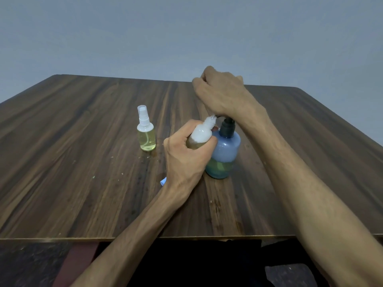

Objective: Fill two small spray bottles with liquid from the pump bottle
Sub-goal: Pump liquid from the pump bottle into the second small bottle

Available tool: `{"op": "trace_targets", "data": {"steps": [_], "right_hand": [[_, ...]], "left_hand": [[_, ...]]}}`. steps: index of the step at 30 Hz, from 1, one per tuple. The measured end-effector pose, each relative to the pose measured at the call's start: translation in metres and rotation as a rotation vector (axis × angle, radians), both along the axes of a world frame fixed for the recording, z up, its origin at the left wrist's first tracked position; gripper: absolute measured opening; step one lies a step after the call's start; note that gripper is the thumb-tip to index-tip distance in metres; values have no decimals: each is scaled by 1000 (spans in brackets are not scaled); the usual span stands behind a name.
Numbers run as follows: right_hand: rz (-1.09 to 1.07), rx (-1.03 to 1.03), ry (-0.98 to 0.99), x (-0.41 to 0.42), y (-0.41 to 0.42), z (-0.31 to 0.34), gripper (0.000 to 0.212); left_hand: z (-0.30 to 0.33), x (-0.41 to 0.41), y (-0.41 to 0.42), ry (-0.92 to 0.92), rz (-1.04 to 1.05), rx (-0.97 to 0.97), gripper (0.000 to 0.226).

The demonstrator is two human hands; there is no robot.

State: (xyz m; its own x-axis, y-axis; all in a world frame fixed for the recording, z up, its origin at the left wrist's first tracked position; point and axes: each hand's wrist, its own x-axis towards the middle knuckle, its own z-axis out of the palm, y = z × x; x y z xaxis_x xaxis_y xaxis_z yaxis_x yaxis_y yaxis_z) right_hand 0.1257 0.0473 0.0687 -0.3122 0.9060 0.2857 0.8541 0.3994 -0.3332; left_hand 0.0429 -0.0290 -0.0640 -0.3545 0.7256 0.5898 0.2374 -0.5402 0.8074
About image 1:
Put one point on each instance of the maroon table leg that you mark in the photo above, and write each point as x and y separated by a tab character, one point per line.
76	263

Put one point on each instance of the blue-capped small spray bottle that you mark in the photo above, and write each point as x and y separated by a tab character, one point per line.
201	134

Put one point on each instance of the blue green pump bottle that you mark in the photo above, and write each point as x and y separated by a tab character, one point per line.
224	155

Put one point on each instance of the clear small bottle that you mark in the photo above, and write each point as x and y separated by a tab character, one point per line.
146	138

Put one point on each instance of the blue spray cap with tube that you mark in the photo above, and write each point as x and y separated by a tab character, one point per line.
163	181

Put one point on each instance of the person's left forearm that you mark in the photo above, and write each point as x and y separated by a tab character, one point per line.
122	239

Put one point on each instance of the person's left hand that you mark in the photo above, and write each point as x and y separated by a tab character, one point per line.
184	162

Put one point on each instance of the person's right hand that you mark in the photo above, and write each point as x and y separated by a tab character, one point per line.
226	92

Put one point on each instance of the white spray cap with tube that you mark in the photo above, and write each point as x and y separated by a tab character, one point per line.
143	115

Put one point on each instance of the person's right forearm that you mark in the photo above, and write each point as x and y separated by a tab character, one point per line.
323	188

